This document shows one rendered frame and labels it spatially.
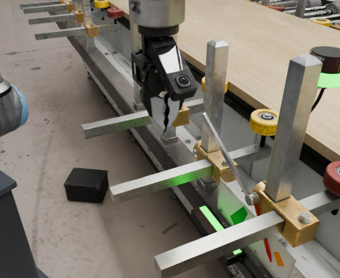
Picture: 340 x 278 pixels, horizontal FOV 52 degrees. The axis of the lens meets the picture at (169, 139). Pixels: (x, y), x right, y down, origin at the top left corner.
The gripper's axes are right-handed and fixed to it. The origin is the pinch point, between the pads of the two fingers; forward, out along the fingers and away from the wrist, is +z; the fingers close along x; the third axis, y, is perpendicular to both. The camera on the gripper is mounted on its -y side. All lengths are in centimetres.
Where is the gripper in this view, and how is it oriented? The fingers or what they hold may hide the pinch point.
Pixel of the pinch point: (165, 128)
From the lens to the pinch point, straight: 69.1
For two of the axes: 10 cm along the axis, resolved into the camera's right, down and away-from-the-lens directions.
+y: -4.5, -4.9, 7.5
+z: 0.0, 8.4, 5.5
